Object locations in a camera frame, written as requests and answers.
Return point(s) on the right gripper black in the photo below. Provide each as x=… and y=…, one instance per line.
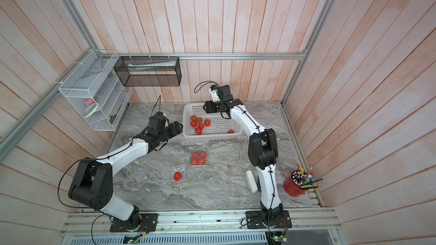
x=209, y=109

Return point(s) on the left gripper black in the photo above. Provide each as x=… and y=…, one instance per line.
x=174, y=132

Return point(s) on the clear plastic clamshell container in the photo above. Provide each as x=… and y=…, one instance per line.
x=199, y=152

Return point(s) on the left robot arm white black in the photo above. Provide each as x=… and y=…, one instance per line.
x=92, y=184

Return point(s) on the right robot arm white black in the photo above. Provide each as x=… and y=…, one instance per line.
x=262, y=149

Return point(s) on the white perforated plastic basket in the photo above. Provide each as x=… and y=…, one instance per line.
x=218, y=130

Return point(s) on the red strawberry in basket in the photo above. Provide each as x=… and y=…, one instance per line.
x=207, y=122

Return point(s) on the roll of tape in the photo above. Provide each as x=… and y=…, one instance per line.
x=91, y=109

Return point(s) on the pink note pad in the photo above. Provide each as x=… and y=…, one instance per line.
x=89, y=102

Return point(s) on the red pen cup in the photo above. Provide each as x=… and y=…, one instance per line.
x=291, y=187

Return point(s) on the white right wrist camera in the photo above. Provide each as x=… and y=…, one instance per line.
x=214, y=93

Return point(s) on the black mesh wall basket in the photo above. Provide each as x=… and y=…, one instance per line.
x=143, y=71

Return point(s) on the white wire wall shelf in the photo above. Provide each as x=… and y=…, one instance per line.
x=94, y=77

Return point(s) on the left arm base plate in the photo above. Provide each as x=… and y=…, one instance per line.
x=139, y=222

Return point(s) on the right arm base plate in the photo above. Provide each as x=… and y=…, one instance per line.
x=262, y=220

